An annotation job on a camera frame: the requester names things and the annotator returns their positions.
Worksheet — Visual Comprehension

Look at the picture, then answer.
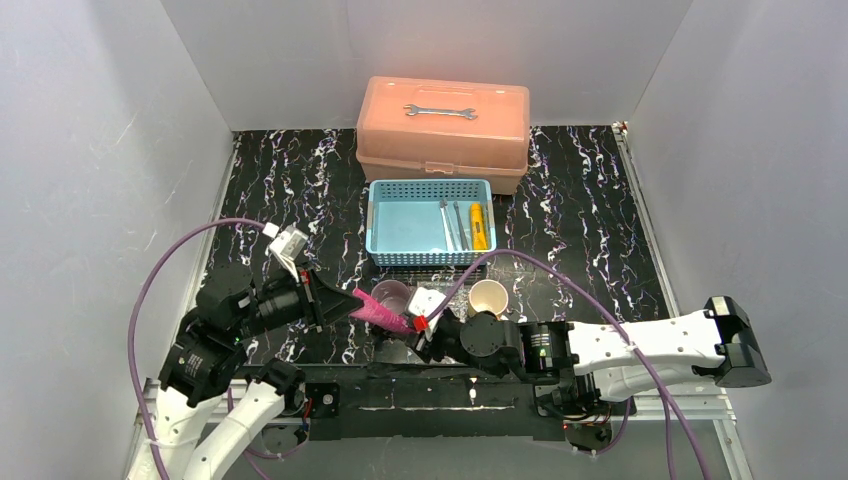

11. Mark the light blue plastic basket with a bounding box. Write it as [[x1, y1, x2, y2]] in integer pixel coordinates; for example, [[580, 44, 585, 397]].
[[365, 179, 497, 267]]

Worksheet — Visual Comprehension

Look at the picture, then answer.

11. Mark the purple mug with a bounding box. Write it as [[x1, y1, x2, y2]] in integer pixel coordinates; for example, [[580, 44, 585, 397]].
[[371, 279, 412, 315]]

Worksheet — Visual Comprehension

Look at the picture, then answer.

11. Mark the yellow toothpaste tube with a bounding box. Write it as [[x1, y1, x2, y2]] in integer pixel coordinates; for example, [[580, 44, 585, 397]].
[[469, 203, 488, 251]]

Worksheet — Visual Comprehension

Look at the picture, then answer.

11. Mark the yellow mug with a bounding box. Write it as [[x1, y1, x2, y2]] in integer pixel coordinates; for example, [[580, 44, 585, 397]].
[[466, 279, 509, 318]]

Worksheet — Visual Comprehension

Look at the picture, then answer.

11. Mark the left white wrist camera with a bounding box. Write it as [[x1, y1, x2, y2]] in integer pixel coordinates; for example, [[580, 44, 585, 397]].
[[262, 222, 308, 283]]

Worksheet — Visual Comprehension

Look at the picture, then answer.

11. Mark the silver open-end wrench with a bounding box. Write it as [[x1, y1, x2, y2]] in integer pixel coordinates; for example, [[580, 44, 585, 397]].
[[403, 104, 478, 120]]

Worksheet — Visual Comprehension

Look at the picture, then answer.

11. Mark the pink toothpaste tube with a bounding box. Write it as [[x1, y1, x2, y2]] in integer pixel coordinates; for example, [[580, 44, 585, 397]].
[[350, 288, 415, 334]]

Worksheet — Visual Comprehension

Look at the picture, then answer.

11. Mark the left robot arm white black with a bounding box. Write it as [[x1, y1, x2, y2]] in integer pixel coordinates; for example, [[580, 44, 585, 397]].
[[128, 263, 364, 479]]

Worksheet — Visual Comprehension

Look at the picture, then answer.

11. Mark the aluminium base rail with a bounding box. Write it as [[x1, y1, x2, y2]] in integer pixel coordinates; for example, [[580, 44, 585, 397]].
[[125, 377, 753, 480]]

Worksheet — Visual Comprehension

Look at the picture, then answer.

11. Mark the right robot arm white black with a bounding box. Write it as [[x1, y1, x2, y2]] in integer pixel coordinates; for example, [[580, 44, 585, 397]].
[[407, 292, 772, 417]]

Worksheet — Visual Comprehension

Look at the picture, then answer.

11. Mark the orange plastic toolbox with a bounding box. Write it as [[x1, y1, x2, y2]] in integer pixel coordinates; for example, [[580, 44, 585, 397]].
[[356, 76, 530, 195]]

